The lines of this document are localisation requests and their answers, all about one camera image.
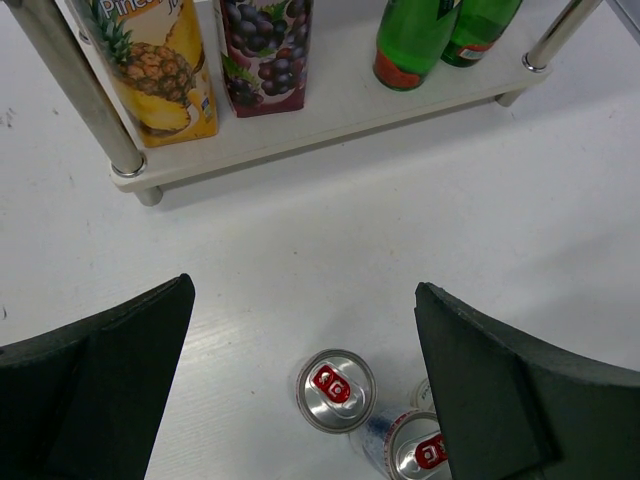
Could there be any white two-tier shelf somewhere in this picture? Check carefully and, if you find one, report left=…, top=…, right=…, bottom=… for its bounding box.
left=8, top=1, right=596, bottom=206

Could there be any green glass bottle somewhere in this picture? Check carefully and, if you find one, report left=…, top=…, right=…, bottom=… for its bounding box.
left=373, top=0, right=462, bottom=91
left=441, top=0, right=522, bottom=68

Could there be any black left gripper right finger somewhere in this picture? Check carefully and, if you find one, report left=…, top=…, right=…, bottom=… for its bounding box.
left=414, top=283, right=639, bottom=479

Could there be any red grape juice carton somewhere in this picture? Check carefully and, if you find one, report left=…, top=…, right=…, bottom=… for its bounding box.
left=213, top=0, right=314, bottom=118

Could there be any pineapple juice carton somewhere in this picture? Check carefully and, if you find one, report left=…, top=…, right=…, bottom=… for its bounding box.
left=68, top=0, right=218, bottom=148

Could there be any silver blue energy can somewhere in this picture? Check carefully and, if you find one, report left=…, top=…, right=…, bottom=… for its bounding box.
left=349, top=406, right=452, bottom=480
left=294, top=349, right=378, bottom=435

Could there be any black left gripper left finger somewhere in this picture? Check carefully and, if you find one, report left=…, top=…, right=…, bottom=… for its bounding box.
left=1, top=274, right=195, bottom=479

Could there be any clear bottle green cap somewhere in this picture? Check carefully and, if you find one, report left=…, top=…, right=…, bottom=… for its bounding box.
left=410, top=378, right=436, bottom=413

